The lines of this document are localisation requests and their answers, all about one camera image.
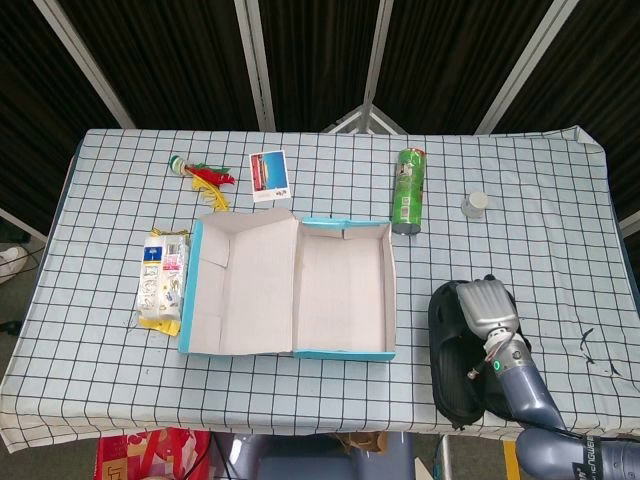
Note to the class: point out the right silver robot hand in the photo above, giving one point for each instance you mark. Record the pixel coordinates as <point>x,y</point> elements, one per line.
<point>487,307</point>

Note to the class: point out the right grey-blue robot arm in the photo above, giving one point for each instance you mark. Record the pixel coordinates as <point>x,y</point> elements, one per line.
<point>525,395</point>

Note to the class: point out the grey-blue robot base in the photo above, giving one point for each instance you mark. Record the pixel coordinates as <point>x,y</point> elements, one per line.
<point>310,460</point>

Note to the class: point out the light blue shoe box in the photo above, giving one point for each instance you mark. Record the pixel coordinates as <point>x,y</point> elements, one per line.
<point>340,290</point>

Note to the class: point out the red patterned bag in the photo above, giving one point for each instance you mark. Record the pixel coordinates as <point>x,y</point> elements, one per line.
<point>145,455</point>

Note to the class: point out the small white jar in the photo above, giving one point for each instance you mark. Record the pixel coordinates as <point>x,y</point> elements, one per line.
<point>474,205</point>

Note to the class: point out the green chips can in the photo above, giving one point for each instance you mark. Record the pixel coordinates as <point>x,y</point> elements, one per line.
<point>410,195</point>

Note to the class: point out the brown paper bag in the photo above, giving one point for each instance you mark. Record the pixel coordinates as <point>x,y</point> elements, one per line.
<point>367,441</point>

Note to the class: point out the blue checkered tablecloth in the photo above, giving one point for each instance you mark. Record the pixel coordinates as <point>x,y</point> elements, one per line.
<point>320,400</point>

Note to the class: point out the metal stand legs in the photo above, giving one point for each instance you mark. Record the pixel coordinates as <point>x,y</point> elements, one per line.
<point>362,117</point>

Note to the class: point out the red blue postcard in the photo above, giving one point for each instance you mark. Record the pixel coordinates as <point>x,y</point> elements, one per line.
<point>270,175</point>

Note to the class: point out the red yellow feather shuttlecock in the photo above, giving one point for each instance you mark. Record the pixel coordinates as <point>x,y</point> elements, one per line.
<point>210,177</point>

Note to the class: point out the white tissue pack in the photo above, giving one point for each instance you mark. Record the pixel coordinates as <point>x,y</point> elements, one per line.
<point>160,280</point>

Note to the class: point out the white screen frame post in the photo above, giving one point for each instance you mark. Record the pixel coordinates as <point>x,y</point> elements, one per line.
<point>256,65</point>
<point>85,60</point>
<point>376,50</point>
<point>523,65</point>

